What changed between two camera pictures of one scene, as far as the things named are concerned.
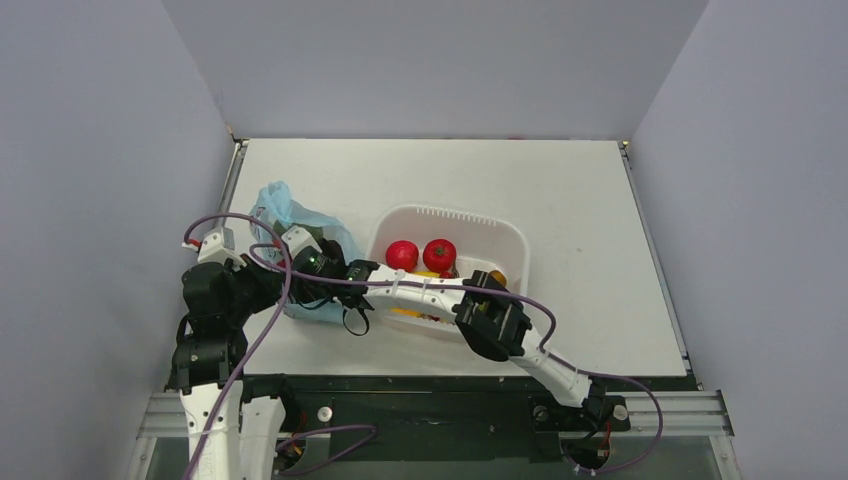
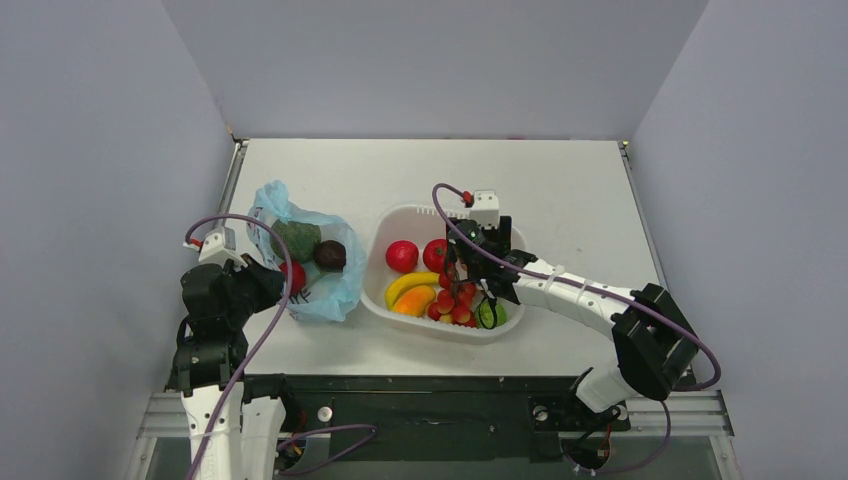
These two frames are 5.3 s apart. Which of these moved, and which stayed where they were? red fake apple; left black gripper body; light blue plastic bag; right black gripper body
Moved: right black gripper body
Stayed: red fake apple; left black gripper body; light blue plastic bag
